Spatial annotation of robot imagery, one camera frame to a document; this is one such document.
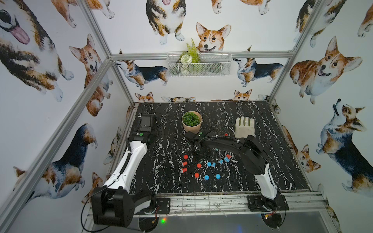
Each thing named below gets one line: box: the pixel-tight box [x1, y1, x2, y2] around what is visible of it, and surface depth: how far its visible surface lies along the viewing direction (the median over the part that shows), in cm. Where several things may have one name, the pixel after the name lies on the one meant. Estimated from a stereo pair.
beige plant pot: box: [181, 110, 203, 134], surface depth 97 cm
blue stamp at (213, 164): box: [206, 161, 217, 169], surface depth 89 cm
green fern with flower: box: [179, 37, 201, 75], surface depth 86 cm
